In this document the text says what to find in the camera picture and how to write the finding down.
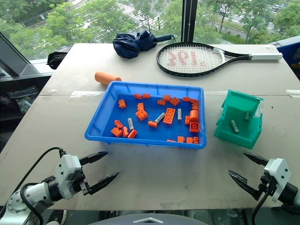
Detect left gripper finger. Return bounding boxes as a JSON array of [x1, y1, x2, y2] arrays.
[[88, 172, 120, 195], [79, 151, 109, 168]]

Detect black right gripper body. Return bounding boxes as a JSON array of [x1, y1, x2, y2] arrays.
[[257, 172, 278, 196]]

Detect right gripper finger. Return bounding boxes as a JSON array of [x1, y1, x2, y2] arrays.
[[242, 151, 270, 167], [228, 170, 261, 201]]

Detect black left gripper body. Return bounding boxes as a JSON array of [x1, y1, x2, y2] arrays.
[[69, 169, 92, 197]]

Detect green plastic bin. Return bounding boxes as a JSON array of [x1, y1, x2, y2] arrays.
[[213, 89, 265, 150]]

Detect grey pieces in bin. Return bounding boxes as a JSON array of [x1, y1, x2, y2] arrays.
[[229, 120, 240, 134]]

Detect blue plastic tray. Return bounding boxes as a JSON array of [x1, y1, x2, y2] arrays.
[[84, 81, 207, 150]]

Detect clear tape strip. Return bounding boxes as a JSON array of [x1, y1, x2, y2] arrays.
[[69, 90, 108, 98]]

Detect orange plastic building brick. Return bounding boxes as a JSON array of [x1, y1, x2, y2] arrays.
[[189, 109, 200, 123]]

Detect orange foam cylinder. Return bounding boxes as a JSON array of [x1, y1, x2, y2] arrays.
[[94, 71, 122, 86]]

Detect black and white tennis racket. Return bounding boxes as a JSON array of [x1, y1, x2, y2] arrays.
[[156, 42, 284, 78]]

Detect blue crate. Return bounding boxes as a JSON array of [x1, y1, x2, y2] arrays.
[[269, 35, 300, 79]]

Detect navy folded umbrella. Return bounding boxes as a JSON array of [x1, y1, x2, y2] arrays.
[[112, 30, 177, 59]]

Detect black window mullion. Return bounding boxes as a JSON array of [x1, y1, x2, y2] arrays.
[[181, 0, 199, 44]]

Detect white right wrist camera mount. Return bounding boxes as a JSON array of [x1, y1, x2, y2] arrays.
[[263, 157, 292, 203]]

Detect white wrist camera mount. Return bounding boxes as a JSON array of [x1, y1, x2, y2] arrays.
[[263, 157, 292, 203], [55, 154, 83, 200]]

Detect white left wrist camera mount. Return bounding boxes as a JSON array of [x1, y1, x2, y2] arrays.
[[55, 154, 83, 200]]

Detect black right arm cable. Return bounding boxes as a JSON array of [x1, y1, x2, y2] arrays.
[[251, 189, 270, 225]]

